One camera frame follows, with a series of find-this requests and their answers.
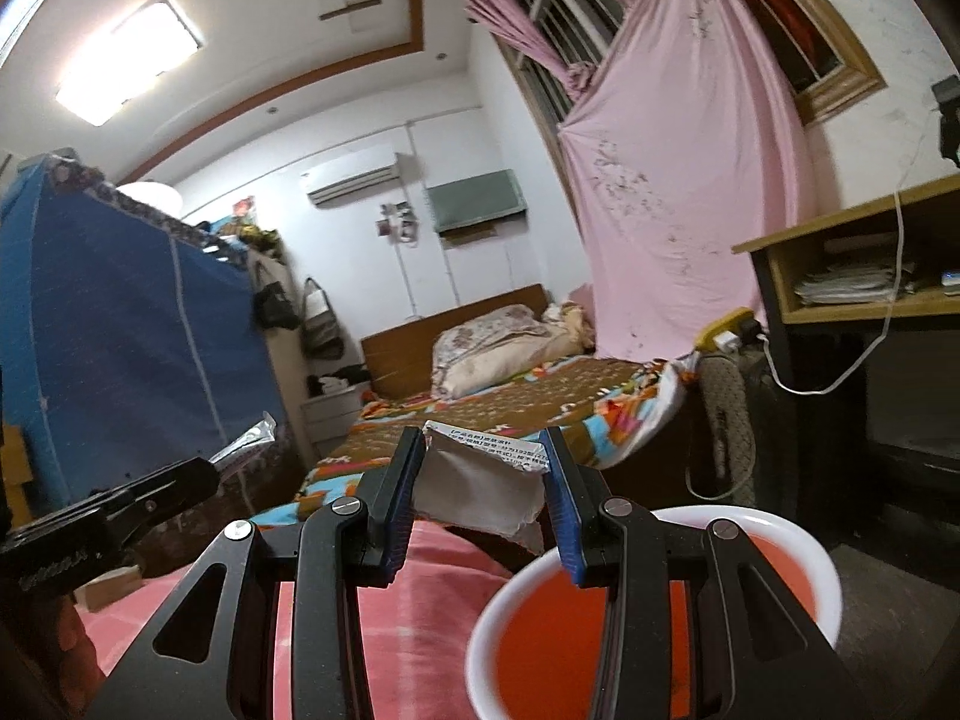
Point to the blue fabric wardrobe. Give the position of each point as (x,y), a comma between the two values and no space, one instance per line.
(120,337)

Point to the white air conditioner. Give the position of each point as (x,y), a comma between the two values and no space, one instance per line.
(352,178)

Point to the white nightstand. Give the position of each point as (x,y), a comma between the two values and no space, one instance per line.
(334,416)

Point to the wooden cabinet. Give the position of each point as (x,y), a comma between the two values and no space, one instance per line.
(15,472)

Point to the television with green cover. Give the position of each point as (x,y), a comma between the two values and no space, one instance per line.
(474,199)

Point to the colourful items pile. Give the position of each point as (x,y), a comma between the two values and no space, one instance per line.
(244,229)

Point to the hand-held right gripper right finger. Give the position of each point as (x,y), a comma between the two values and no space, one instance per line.
(564,532)

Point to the white globe lamp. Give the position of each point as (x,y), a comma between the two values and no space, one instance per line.
(150,195)

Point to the colourful patterned blanket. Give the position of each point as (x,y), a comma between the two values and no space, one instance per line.
(525,405)

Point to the black handbag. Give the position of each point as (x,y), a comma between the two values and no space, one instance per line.
(276,309)

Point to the stack of papers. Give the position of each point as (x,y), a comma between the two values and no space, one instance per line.
(847,286)

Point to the cream pillow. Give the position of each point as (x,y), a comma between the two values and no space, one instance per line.
(510,364)

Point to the silver foil wrapper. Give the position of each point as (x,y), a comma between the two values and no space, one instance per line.
(247,442)

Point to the wooden desk with black legs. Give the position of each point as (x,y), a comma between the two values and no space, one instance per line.
(847,221)

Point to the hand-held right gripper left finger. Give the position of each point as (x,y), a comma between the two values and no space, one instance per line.
(395,510)

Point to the beige cabinet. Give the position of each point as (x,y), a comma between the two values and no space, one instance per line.
(289,367)

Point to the cloth-covered floor fan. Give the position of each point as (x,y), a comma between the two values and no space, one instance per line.
(724,420)

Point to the wall hanging ornaments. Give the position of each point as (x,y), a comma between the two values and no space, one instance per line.
(397,221)

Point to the floral pillow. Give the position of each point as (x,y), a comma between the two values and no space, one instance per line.
(487,330)

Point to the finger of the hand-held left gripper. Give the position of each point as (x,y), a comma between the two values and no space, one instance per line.
(165,495)

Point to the cardboard box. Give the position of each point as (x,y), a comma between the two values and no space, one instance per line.
(112,586)

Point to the pink curtain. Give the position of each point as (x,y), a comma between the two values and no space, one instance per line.
(525,22)

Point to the black wall box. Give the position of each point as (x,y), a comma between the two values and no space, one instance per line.
(946,120)

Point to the red basin with white rim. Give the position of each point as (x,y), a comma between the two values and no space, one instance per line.
(540,637)

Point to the yellow power strip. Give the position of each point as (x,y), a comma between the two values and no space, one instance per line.
(724,326)

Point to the wooden headboard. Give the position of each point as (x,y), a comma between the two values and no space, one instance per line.
(397,360)

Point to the white snack packet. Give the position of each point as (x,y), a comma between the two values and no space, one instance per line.
(472,487)

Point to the ceiling light panel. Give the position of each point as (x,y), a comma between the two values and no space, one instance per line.
(127,56)

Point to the hanging pink sheet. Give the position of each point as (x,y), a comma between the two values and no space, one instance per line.
(675,165)

